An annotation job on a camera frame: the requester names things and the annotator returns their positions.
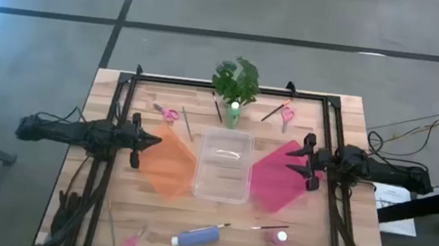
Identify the black spoolie brush silver ferrule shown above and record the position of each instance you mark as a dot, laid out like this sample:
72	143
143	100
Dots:
218	226

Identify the orange dark paint brush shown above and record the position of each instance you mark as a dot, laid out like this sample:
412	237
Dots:
275	110

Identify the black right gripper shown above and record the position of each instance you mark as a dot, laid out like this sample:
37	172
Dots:
320	163

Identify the pink paint bottle white cap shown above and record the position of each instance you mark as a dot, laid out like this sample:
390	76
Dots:
277	238

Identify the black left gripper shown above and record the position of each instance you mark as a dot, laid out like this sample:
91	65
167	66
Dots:
136	140

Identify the purple paint bottle white cap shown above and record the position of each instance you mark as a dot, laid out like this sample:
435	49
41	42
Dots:
198	237

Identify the orange translucent plastic bin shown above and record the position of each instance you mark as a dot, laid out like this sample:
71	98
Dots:
169	167

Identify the white paper sheets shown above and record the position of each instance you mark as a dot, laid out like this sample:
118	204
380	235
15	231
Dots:
391	196

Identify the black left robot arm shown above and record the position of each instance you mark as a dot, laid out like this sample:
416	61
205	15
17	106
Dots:
77	133

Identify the black paint brush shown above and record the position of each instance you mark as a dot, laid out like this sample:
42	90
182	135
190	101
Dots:
217	107

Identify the green potted monstera plant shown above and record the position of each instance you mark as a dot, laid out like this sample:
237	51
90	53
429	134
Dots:
236	81

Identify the clear plastic bin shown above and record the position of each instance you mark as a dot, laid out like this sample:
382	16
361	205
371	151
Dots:
221	181

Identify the white plastic object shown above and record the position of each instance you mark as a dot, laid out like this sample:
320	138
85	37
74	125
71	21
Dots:
435	192

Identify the green paint bottle white cap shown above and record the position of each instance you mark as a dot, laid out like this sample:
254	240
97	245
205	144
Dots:
233	118

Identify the pink translucent plastic bin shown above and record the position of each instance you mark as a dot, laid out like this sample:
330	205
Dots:
275	183

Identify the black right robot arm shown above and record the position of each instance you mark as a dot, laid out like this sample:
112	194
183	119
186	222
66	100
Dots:
383	172

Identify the dark brush silver ferrule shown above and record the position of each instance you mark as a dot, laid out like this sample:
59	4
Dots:
269	227

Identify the black aluminium table frame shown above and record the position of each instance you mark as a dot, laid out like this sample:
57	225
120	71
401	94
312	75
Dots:
166	79

